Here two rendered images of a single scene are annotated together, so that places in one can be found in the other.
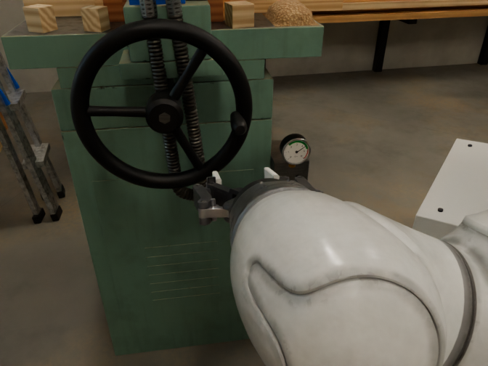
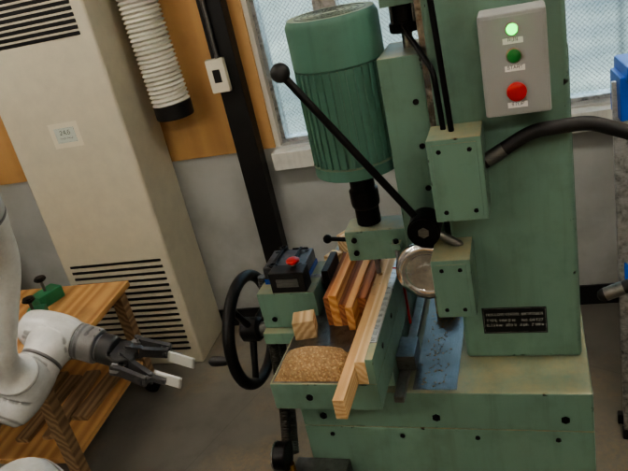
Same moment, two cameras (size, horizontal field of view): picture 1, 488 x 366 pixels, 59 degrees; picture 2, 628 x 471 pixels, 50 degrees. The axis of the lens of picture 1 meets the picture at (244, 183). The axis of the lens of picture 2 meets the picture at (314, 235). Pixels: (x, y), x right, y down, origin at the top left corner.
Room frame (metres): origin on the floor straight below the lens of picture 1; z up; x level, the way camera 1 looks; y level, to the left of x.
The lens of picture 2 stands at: (1.52, -1.00, 1.66)
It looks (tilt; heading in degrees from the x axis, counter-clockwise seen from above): 25 degrees down; 119
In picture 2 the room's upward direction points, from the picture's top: 13 degrees counter-clockwise
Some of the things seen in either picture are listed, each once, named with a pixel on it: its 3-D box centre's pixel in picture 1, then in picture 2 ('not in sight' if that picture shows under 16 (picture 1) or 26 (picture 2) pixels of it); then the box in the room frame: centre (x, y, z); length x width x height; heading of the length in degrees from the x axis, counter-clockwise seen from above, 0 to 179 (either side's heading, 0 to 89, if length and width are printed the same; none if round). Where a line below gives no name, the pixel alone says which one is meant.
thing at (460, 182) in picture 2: not in sight; (459, 172); (1.23, 0.06, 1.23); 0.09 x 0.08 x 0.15; 9
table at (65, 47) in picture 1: (171, 40); (336, 308); (0.89, 0.15, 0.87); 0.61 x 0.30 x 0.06; 99
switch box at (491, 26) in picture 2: not in sight; (514, 60); (1.33, 0.09, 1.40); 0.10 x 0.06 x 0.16; 9
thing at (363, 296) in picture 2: not in sight; (371, 286); (0.98, 0.16, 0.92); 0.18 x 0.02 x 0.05; 99
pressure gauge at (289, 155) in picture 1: (294, 152); (284, 459); (0.82, -0.11, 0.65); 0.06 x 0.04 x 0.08; 99
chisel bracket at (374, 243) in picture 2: not in sight; (381, 240); (1.01, 0.18, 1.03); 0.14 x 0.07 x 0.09; 9
